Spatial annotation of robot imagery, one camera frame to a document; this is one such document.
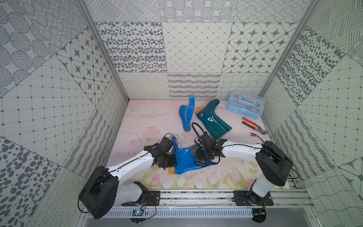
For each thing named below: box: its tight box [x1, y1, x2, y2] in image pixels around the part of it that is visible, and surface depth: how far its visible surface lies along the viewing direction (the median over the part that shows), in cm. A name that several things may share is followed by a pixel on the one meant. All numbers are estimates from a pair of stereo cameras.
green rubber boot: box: [195, 98, 233, 140], surface depth 106 cm
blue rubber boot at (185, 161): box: [169, 136, 214, 175], surface depth 85 cm
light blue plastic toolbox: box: [226, 90, 266, 121], surface depth 107 cm
